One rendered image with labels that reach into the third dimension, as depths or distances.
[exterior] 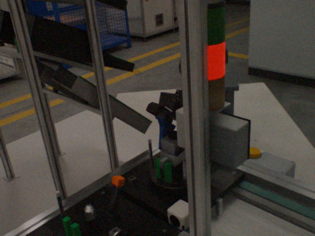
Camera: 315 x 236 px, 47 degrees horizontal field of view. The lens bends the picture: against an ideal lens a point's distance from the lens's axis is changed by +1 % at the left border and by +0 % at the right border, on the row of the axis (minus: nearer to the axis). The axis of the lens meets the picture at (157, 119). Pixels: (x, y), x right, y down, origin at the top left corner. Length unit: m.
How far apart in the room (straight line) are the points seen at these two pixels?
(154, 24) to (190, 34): 5.85
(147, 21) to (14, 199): 5.30
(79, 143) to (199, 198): 0.80
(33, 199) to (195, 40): 0.77
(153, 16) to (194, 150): 5.79
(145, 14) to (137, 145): 5.02
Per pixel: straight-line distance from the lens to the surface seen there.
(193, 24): 0.48
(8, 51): 0.86
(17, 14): 0.77
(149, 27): 6.27
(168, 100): 0.78
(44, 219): 0.88
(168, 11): 6.55
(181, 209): 0.78
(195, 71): 0.50
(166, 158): 0.83
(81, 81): 0.91
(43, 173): 1.22
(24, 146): 1.41
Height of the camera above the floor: 1.49
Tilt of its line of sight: 26 degrees down
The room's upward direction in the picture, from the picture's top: 5 degrees counter-clockwise
